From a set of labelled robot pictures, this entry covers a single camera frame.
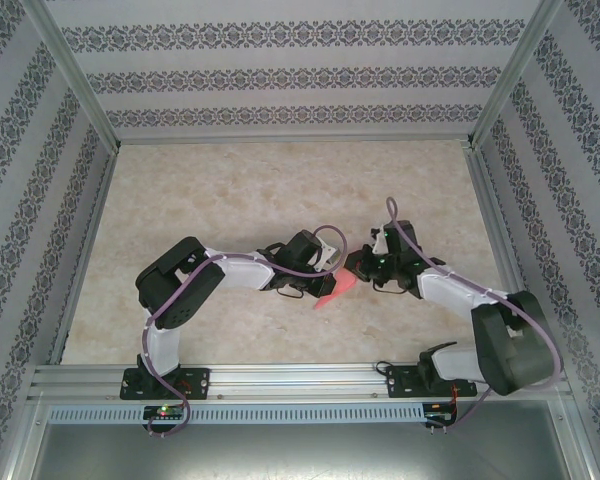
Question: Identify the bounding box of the pink paper sheet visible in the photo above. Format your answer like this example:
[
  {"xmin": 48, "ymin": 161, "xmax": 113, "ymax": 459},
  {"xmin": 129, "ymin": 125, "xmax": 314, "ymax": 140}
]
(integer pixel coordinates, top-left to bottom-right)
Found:
[{"xmin": 313, "ymin": 269, "xmax": 360, "ymax": 311}]

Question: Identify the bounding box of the grey sheet metal panel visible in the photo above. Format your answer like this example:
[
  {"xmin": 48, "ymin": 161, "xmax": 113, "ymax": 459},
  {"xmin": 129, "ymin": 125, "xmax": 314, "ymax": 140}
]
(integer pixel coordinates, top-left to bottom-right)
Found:
[{"xmin": 2, "ymin": 399, "xmax": 599, "ymax": 480}]

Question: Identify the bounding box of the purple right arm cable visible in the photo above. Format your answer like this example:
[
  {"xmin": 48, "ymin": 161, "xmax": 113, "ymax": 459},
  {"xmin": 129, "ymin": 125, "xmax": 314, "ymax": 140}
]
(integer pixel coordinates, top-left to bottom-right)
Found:
[{"xmin": 385, "ymin": 196, "xmax": 565, "ymax": 436}]

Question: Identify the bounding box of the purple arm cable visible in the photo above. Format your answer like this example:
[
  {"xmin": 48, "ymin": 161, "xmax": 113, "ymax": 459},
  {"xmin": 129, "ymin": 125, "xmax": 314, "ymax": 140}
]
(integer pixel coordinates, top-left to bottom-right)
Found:
[
  {"xmin": 385, "ymin": 196, "xmax": 565, "ymax": 436},
  {"xmin": 139, "ymin": 224, "xmax": 349, "ymax": 441}
]

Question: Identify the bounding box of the aluminium back rail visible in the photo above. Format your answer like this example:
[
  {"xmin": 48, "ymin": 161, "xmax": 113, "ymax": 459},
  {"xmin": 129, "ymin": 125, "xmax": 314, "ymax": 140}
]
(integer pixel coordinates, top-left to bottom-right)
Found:
[{"xmin": 117, "ymin": 137, "xmax": 474, "ymax": 148}]

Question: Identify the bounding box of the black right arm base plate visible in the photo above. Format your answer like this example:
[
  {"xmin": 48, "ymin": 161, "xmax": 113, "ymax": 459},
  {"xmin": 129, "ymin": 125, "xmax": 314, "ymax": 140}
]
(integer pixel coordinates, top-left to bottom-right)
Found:
[{"xmin": 385, "ymin": 364, "xmax": 479, "ymax": 400}]

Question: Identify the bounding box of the aluminium mounting rail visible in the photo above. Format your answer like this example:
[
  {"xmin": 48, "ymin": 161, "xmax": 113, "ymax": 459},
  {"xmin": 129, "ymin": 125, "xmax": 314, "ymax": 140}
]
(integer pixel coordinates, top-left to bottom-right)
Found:
[{"xmin": 27, "ymin": 363, "xmax": 574, "ymax": 401}]

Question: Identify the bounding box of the slotted grey cable duct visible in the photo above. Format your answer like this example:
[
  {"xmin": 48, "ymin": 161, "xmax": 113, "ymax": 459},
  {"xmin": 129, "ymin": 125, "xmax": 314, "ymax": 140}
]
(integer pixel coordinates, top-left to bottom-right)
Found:
[{"xmin": 47, "ymin": 402, "xmax": 459, "ymax": 425}]

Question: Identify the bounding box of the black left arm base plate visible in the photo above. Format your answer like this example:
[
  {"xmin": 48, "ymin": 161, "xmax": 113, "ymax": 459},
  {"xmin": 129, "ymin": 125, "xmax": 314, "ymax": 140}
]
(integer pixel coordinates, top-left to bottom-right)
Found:
[{"xmin": 119, "ymin": 367, "xmax": 212, "ymax": 401}]

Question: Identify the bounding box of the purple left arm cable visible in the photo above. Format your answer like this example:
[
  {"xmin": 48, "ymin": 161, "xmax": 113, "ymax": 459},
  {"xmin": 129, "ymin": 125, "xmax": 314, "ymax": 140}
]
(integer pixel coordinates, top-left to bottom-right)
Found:
[{"xmin": 139, "ymin": 224, "xmax": 349, "ymax": 441}]

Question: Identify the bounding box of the aluminium frame post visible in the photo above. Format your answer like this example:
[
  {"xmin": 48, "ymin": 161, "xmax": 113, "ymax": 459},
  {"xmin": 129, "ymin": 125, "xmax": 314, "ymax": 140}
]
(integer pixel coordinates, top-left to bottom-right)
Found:
[
  {"xmin": 22, "ymin": 0, "xmax": 121, "ymax": 154},
  {"xmin": 464, "ymin": 0, "xmax": 566, "ymax": 149}
]

